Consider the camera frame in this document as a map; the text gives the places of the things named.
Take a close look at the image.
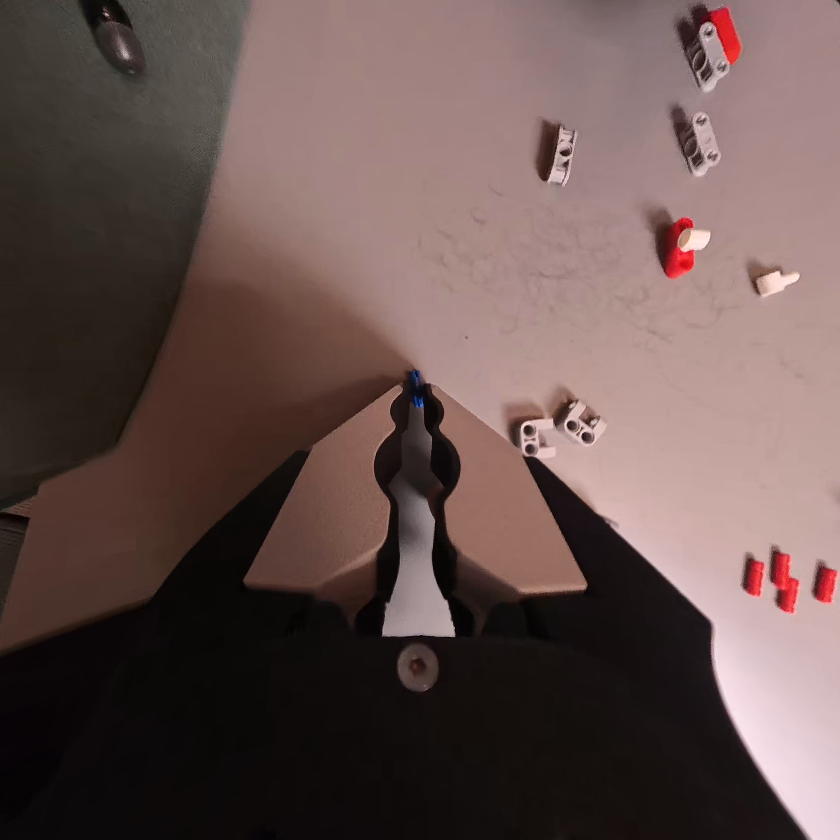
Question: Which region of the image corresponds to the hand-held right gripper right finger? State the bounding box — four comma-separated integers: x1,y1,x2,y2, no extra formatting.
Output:
424,385,589,626

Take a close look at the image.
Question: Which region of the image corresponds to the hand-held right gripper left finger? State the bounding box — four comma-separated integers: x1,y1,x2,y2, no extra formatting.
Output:
243,384,406,626

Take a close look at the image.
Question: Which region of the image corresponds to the black drawstring toggle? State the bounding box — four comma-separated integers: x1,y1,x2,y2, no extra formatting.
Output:
79,0,147,76

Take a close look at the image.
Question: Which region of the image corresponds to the person's green sweatshirt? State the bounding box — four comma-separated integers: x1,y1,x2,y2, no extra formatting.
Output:
0,0,253,509

